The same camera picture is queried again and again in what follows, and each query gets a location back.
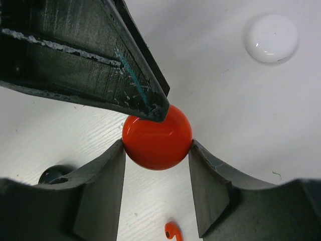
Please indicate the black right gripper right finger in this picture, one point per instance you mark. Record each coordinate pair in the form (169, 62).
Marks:
(216, 187)

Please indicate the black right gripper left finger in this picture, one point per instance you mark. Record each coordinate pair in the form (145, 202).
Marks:
(85, 203)

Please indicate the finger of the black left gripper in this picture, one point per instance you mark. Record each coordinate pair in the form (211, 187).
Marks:
(84, 52)

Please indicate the orange earbud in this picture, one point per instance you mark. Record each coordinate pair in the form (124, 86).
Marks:
(172, 230)

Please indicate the orange round earbud case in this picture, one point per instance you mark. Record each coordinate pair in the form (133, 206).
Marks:
(158, 146)

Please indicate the white round earbud case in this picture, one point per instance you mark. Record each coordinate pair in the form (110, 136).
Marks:
(270, 38)

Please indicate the black round earbud case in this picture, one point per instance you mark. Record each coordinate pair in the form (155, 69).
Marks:
(54, 172)

